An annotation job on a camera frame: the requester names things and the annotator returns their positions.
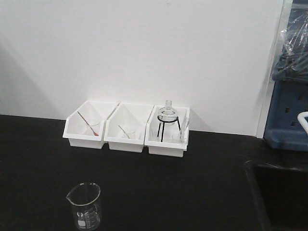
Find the round bottom glass flask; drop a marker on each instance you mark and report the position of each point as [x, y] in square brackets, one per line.
[168, 113]

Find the black tripod stand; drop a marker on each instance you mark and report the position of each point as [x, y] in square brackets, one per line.
[160, 130]

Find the small beaker in middle bin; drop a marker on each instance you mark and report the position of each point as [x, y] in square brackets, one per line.
[131, 131]

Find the small beaker in bin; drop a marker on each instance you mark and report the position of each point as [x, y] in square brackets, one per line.
[95, 125]
[131, 131]

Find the middle white storage bin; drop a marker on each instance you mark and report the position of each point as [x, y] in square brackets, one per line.
[128, 115]

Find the white storage bin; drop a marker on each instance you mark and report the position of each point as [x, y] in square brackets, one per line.
[75, 126]
[171, 145]
[128, 115]

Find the glass test tube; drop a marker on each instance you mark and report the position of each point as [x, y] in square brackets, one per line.
[183, 128]

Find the right white storage bin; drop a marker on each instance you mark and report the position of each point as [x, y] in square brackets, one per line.
[171, 145]

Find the small beaker in left bin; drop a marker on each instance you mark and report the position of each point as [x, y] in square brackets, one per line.
[95, 125]

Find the red-filled pipette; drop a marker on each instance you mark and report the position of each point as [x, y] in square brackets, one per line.
[93, 131]

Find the left white storage bin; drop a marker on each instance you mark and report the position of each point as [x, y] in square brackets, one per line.
[75, 126]

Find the empty clear glass beaker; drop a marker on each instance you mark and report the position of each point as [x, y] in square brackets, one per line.
[84, 199]

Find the blue perforated plastic rack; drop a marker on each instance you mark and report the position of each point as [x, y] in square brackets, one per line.
[289, 98]

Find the clear plastic wrapped bundle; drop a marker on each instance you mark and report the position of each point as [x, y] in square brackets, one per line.
[293, 61]

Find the black lab sink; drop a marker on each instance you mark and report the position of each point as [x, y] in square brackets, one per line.
[280, 195]

